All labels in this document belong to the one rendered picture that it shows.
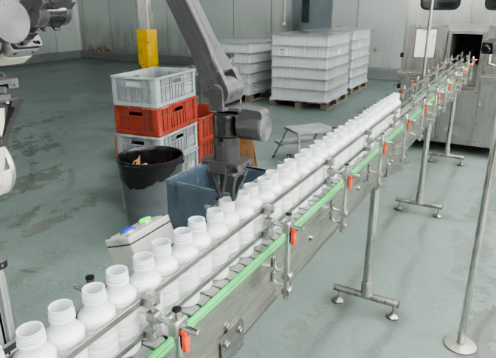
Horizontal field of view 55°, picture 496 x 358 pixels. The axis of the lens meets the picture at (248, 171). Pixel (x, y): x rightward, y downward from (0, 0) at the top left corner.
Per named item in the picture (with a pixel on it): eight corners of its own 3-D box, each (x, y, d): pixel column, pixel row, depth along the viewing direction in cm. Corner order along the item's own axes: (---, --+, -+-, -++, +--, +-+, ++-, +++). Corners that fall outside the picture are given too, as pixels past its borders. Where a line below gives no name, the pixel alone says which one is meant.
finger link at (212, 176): (221, 191, 115) (220, 154, 112) (246, 196, 112) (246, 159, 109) (205, 201, 110) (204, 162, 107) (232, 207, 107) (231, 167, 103)
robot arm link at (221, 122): (221, 105, 108) (207, 109, 103) (248, 108, 104) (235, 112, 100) (222, 134, 110) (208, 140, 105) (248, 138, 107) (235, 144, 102)
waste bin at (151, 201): (160, 260, 316) (154, 169, 295) (110, 244, 337) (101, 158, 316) (199, 233, 353) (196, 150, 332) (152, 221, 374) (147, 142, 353)
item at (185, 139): (161, 167, 361) (159, 138, 354) (116, 160, 376) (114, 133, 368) (199, 146, 414) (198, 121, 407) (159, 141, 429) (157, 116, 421)
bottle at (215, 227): (206, 267, 114) (204, 204, 109) (231, 269, 114) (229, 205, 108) (201, 280, 109) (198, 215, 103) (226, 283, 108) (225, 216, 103)
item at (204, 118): (200, 143, 423) (199, 119, 416) (162, 137, 441) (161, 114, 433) (232, 128, 475) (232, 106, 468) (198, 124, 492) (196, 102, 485)
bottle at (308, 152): (316, 201, 154) (318, 151, 148) (299, 203, 152) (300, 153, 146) (308, 194, 159) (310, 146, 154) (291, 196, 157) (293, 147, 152)
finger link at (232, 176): (224, 192, 115) (223, 155, 112) (249, 197, 112) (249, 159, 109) (207, 201, 110) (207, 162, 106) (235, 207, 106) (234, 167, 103)
